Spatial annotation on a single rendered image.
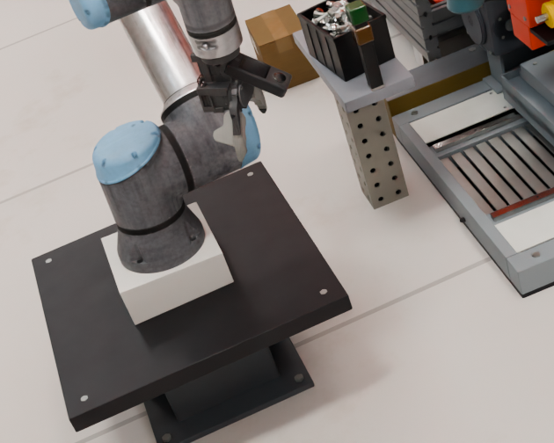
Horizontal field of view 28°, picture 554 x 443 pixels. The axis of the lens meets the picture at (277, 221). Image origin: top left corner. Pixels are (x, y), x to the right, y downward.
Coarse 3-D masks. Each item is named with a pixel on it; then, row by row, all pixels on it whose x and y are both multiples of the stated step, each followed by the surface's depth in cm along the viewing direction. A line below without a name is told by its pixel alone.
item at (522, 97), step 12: (516, 72) 294; (504, 84) 293; (516, 84) 292; (528, 84) 290; (504, 96) 297; (516, 96) 287; (528, 96) 286; (540, 96) 284; (516, 108) 291; (528, 108) 282; (540, 108) 280; (552, 108) 279; (528, 120) 286; (540, 120) 277; (552, 120) 274; (540, 132) 280; (552, 132) 272; (552, 144) 275
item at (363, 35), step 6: (354, 30) 241; (360, 30) 240; (366, 30) 241; (372, 30) 241; (354, 36) 242; (360, 36) 241; (366, 36) 241; (372, 36) 242; (360, 42) 242; (366, 42) 242
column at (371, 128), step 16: (352, 112) 274; (368, 112) 275; (384, 112) 276; (352, 128) 276; (368, 128) 277; (384, 128) 279; (352, 144) 284; (368, 144) 280; (384, 144) 281; (368, 160) 282; (384, 160) 284; (368, 176) 285; (384, 176) 286; (400, 176) 288; (368, 192) 288; (384, 192) 289; (400, 192) 290
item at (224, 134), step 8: (224, 120) 199; (240, 120) 197; (224, 128) 199; (232, 128) 199; (216, 136) 200; (224, 136) 200; (232, 136) 199; (240, 136) 198; (232, 144) 199; (240, 144) 198; (240, 152) 199; (240, 160) 200
